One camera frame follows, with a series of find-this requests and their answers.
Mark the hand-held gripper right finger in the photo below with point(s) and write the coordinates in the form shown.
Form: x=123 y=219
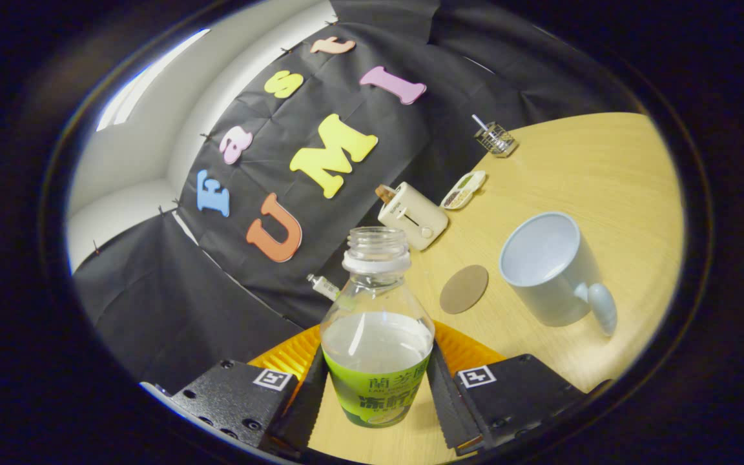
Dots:
x=446 y=400

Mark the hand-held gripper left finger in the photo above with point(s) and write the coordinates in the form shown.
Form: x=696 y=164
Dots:
x=304 y=407

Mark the clear green-label juice bottle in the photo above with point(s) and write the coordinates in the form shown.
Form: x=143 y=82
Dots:
x=375 y=349

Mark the round brown coaster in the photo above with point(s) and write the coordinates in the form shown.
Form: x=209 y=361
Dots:
x=464 y=289

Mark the pale grey cup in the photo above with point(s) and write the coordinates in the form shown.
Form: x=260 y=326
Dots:
x=553 y=284

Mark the slim white and green bottle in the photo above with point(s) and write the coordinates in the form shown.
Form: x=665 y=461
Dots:
x=324 y=287

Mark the white toaster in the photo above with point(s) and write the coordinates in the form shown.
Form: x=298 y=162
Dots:
x=414 y=216

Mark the white divided grain tray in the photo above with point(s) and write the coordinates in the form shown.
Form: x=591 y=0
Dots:
x=464 y=190

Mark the brown toast slice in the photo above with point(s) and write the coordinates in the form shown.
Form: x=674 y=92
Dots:
x=385 y=193

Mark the wooden table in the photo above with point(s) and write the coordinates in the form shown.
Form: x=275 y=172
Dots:
x=604 y=168

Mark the ceiling light panel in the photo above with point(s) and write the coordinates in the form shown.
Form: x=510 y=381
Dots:
x=133 y=97

